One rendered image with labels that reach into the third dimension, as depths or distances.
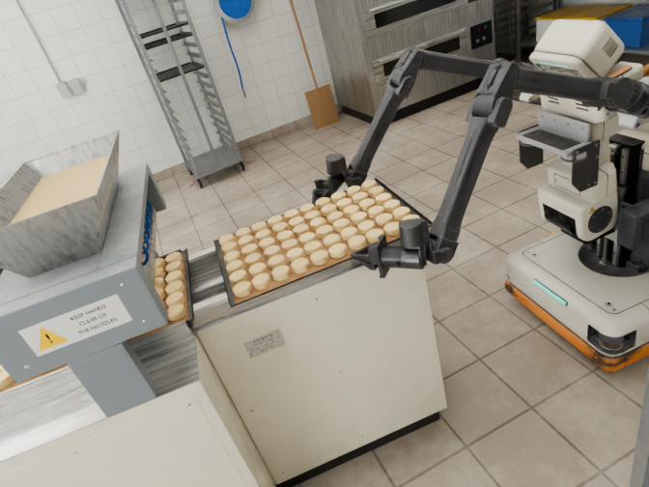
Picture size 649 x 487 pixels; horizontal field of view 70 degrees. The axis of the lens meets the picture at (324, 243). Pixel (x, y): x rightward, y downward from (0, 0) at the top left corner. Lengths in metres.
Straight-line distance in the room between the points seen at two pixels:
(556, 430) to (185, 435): 1.29
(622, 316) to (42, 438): 1.83
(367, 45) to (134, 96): 2.36
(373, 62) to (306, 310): 3.64
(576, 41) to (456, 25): 3.66
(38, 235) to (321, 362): 0.86
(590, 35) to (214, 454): 1.56
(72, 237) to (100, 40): 4.20
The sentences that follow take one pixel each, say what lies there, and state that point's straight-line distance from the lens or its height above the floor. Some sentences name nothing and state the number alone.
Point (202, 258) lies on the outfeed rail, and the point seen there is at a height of 0.89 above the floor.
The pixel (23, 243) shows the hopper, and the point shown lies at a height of 1.27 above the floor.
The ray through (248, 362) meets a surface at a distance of 1.44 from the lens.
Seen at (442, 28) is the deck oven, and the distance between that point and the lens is 5.17.
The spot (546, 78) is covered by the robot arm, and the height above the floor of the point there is 1.22.
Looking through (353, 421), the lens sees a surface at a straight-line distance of 1.75.
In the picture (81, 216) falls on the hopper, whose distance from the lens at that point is 1.08.
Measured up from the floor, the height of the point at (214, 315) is 0.86.
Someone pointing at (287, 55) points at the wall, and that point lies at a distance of 5.50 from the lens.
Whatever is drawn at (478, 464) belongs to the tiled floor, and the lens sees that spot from 1.89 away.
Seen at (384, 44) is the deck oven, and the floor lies 0.76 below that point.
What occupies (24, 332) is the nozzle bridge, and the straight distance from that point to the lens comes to 1.12.
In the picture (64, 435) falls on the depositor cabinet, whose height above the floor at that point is 0.84.
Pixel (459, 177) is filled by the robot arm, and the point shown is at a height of 1.06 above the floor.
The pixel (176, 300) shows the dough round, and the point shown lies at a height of 0.92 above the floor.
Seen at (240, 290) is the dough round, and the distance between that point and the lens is 1.27.
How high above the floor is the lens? 1.61
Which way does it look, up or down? 31 degrees down
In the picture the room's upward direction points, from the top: 16 degrees counter-clockwise
